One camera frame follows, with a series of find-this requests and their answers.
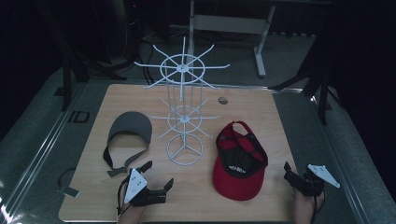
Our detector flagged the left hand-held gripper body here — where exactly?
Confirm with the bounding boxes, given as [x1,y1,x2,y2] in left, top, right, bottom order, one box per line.
[120,167,168,208]

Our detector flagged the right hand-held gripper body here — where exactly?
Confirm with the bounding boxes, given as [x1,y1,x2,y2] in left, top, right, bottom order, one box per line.
[291,163,341,198]

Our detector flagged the white wire display rack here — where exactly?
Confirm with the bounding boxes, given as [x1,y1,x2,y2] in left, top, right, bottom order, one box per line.
[134,36,231,166]

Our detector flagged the grey sun visor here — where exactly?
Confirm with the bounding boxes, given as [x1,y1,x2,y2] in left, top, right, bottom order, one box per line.
[103,110,153,178]

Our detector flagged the red baseball cap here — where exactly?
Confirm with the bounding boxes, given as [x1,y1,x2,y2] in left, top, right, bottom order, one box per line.
[212,120,269,202]

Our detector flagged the person's left hand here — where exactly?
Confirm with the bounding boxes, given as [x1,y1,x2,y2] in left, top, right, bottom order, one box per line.
[116,203,148,224]

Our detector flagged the person's right hand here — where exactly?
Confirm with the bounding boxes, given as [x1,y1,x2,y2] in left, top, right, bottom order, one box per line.
[293,189,327,224]

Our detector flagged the black floor marker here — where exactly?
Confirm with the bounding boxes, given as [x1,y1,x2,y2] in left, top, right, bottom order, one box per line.
[67,110,91,124]

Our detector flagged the black metal stand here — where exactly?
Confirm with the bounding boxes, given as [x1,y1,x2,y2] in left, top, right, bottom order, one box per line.
[34,0,127,112]
[269,59,345,126]

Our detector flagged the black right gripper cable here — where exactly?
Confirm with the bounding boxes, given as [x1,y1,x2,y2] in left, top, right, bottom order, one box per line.
[310,189,327,223]

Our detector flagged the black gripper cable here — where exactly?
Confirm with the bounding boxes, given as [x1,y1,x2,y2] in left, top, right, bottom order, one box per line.
[116,175,132,217]
[310,189,327,223]

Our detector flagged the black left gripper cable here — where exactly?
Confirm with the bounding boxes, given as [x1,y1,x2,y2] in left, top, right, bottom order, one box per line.
[116,175,132,217]

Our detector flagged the grey strap loop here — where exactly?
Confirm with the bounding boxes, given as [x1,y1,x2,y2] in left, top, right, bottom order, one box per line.
[56,167,80,199]

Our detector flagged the black floor cables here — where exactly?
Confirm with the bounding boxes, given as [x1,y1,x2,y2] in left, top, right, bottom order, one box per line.
[136,31,176,87]

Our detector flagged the white metal desk frame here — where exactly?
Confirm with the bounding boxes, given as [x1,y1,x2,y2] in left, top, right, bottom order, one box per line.
[186,0,277,78]

